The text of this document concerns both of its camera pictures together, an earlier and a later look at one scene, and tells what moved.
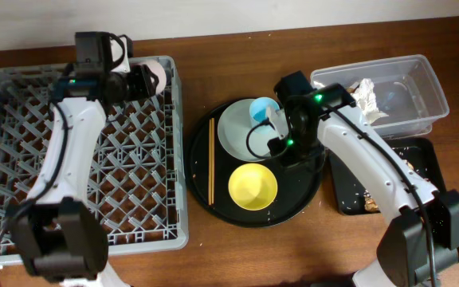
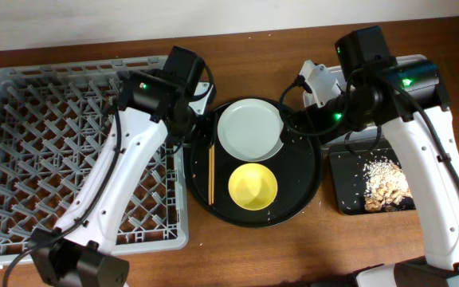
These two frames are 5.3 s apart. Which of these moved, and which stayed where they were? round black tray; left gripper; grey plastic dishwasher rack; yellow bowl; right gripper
Moved: right gripper; left gripper
Stayed: round black tray; grey plastic dishwasher rack; yellow bowl
